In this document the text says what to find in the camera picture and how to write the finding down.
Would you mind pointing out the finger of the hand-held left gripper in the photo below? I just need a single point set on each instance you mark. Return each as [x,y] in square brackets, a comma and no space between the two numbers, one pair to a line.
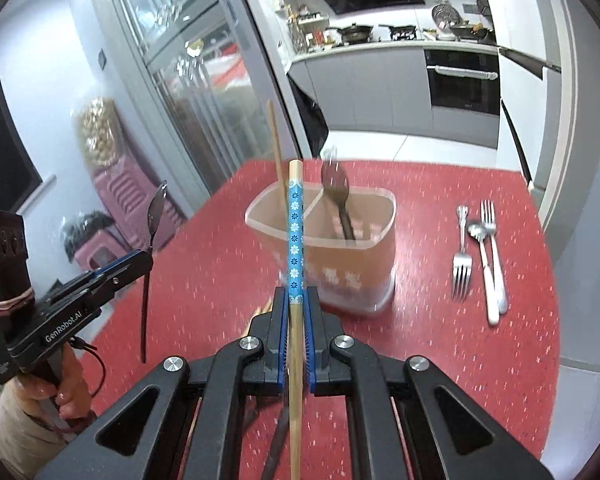
[125,264]
[125,282]

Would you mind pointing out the person's left forearm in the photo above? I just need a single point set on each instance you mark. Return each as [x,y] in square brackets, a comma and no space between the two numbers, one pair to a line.
[15,430]

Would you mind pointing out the translucent pink utensil holder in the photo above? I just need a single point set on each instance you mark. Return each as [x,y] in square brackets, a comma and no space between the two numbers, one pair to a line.
[350,270]

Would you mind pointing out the blue floral chopstick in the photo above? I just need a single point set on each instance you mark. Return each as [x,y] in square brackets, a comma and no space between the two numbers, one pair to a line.
[295,240]

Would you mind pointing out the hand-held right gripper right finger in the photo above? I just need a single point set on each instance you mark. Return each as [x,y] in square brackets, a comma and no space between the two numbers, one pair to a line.
[310,340]

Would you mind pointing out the black frying pan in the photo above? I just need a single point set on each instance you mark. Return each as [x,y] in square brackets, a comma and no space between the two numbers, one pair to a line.
[397,29]

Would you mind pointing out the plain wooden chopstick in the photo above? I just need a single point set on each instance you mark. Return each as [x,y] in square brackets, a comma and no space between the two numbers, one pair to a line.
[276,150]

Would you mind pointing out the black gas stove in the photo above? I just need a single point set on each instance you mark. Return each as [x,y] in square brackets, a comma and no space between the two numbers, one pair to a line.
[405,36]

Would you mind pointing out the white refrigerator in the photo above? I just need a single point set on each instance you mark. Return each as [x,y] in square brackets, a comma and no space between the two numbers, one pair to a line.
[520,10]

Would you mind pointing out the black wok with lid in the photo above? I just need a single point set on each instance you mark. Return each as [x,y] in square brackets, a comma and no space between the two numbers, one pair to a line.
[355,33]

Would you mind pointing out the built-in black oven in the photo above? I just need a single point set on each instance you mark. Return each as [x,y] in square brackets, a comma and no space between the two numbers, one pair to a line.
[460,85]

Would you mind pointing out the glass sliding door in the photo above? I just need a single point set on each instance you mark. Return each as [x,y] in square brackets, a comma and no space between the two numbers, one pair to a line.
[190,85]

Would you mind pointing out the grey kitchen base cabinets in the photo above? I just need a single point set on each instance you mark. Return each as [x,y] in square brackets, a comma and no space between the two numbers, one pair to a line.
[375,90]

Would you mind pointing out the black leaf-shaped spoon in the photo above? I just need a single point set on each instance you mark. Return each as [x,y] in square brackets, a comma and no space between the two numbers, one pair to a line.
[272,450]
[156,207]

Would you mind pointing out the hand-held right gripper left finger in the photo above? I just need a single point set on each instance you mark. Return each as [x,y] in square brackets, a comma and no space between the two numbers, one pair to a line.
[280,340]

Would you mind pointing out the stack of pink stools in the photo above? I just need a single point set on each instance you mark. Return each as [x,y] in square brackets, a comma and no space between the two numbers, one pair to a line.
[125,190]

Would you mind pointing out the round metal rack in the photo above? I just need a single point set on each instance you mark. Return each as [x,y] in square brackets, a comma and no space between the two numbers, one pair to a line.
[446,14]
[484,2]

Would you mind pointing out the clear bag of nuts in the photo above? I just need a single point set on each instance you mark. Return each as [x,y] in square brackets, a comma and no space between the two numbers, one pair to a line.
[97,130]

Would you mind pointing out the black plastic bag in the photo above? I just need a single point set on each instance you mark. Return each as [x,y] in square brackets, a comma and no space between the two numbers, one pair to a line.
[85,230]

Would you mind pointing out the all-metal fork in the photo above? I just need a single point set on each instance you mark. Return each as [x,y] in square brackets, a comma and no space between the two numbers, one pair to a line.
[461,270]

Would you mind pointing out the dark brown spoon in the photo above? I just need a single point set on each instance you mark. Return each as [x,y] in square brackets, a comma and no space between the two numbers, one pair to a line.
[336,185]

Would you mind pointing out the person's left hand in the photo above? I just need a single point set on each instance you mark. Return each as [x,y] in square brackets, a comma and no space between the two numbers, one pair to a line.
[72,385]

